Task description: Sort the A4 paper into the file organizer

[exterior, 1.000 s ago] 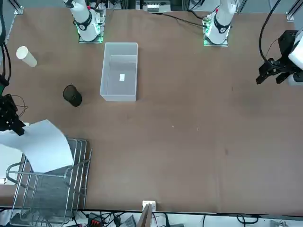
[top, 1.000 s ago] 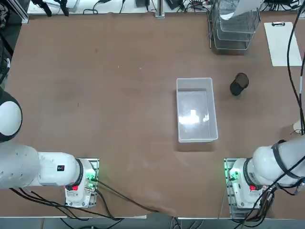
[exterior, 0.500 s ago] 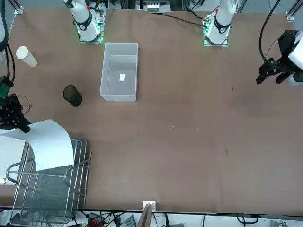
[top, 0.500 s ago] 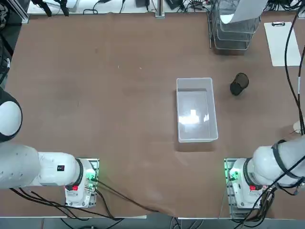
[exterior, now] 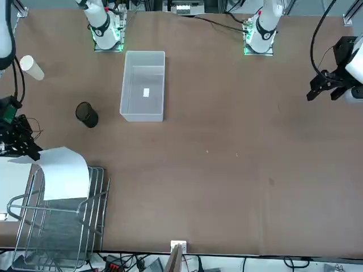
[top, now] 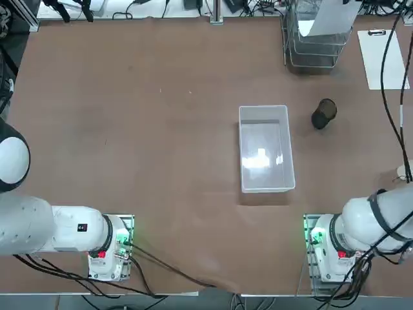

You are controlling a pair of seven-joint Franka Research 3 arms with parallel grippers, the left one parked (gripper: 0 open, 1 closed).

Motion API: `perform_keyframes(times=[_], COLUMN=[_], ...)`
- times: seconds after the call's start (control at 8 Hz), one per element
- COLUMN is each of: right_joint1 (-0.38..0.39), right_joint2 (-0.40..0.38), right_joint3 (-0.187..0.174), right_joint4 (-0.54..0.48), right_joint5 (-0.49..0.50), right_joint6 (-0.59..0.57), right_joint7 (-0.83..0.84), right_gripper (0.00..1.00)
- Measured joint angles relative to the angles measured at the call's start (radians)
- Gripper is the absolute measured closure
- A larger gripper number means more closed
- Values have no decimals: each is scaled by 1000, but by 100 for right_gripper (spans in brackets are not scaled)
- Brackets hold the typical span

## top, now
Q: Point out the small black adapter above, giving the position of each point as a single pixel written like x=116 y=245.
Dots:
x=193 y=4

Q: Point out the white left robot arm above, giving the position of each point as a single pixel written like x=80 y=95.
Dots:
x=64 y=229

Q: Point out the silver mesh file organizer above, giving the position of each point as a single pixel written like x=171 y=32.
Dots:
x=309 y=55

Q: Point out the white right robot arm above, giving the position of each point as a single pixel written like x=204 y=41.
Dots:
x=355 y=219

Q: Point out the black power supply box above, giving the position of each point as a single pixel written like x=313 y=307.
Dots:
x=235 y=4

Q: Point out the white A4 paper sheet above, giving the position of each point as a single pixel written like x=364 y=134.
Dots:
x=332 y=16

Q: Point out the aluminium frame rail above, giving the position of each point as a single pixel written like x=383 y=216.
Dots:
x=30 y=19

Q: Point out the black mesh pen cup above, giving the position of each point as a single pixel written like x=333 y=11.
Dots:
x=322 y=116

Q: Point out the clear plastic bin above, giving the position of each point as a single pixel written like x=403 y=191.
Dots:
x=267 y=177

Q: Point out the aluminium frame post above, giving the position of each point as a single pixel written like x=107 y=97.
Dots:
x=217 y=13

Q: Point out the white clipboard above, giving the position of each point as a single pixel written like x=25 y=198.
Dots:
x=371 y=64

